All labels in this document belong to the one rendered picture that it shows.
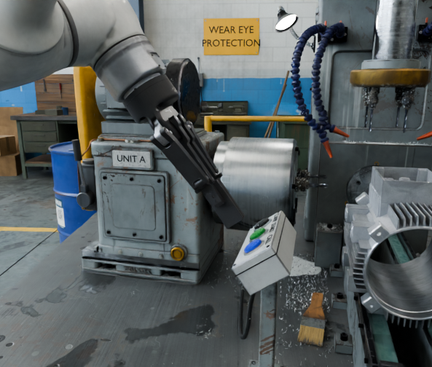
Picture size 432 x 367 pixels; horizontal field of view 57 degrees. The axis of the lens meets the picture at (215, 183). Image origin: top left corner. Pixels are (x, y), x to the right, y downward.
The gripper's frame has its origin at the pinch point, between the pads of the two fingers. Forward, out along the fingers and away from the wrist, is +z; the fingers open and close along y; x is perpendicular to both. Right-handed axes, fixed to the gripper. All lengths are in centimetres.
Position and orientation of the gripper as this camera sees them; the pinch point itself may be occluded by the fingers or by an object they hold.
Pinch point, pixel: (223, 203)
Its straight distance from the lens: 59.2
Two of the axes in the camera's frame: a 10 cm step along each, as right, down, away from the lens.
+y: 2.2, -2.3, 9.5
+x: -7.9, 5.2, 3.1
